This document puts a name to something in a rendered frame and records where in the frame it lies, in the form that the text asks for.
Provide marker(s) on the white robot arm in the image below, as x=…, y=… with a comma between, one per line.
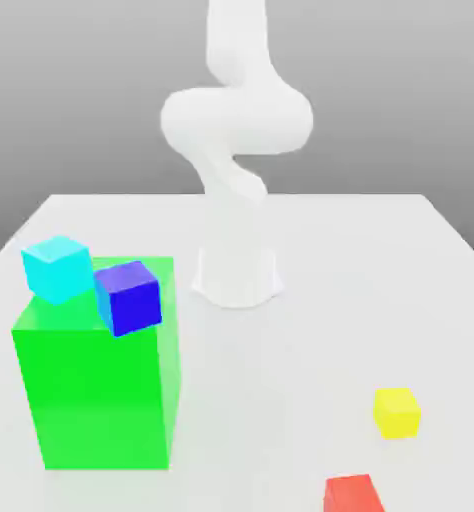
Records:
x=237, y=120

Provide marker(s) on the small blue cube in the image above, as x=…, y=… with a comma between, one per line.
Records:
x=135, y=304

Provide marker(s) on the small cyan cube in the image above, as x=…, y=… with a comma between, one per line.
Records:
x=57, y=272

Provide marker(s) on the small yellow cube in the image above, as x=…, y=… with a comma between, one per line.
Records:
x=397, y=414

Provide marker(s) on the small red cube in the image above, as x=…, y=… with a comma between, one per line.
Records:
x=351, y=494

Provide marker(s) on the large green box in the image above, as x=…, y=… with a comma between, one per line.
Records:
x=97, y=392

